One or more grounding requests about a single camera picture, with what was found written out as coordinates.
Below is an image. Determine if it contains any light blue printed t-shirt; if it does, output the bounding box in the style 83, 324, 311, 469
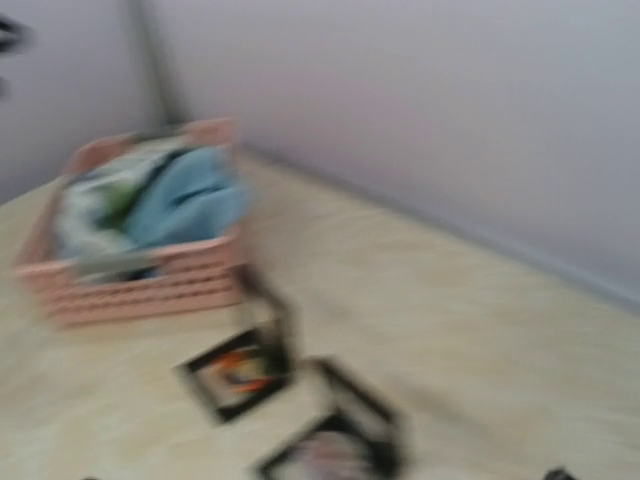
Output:
52, 139, 250, 263

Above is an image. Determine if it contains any black display box orange brooch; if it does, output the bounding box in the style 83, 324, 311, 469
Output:
176, 307, 296, 424

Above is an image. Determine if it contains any black display box silver brooch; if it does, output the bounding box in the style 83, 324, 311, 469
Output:
256, 357, 406, 479

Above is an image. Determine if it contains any pink plastic basket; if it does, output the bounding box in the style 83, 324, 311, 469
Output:
14, 117, 251, 329

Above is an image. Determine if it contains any left aluminium frame post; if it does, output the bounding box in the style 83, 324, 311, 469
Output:
126, 0, 175, 127

